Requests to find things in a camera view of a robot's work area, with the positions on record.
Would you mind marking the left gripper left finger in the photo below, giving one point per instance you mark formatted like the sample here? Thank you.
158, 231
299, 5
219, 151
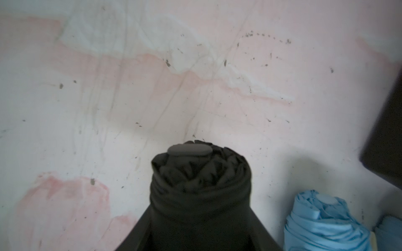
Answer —
139, 238

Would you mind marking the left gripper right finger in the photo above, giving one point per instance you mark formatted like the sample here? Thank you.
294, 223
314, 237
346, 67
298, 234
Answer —
259, 237

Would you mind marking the yellow black toolbox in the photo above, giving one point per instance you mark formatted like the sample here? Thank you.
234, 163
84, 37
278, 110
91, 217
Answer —
382, 152

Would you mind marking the pink floral table mat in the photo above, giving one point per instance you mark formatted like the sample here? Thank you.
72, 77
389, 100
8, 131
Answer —
91, 91

